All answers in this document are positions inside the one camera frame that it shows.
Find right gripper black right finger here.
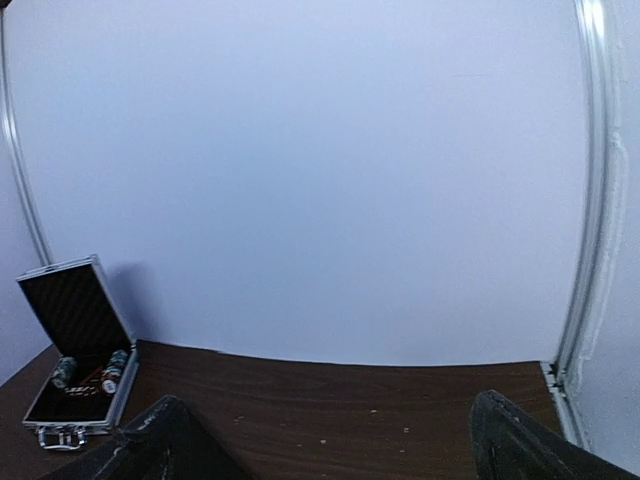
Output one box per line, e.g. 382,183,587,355
469,390,637,480

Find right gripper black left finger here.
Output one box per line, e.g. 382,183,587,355
84,395,240,479

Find aluminium poker chip case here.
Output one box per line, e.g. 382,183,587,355
17,255,139,452

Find green red poker chip row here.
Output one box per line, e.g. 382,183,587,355
100,350,129,395

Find green poker chip row left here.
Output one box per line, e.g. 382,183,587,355
50,356,77,390

